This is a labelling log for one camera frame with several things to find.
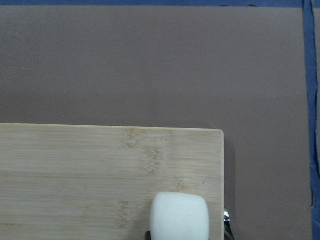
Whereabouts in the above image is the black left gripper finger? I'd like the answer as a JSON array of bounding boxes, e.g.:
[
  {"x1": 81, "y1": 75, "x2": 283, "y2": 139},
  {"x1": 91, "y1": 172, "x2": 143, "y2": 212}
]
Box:
[{"x1": 145, "y1": 231, "x2": 151, "y2": 240}]

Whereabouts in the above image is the white steamed bun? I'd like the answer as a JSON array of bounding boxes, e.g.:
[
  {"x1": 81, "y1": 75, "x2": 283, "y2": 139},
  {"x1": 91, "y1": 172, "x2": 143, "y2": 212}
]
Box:
[{"x1": 149, "y1": 192, "x2": 210, "y2": 240}]

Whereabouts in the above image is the bamboo cutting board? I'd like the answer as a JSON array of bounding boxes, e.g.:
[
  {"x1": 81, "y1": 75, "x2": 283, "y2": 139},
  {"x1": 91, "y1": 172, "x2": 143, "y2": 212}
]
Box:
[{"x1": 0, "y1": 123, "x2": 224, "y2": 240}]

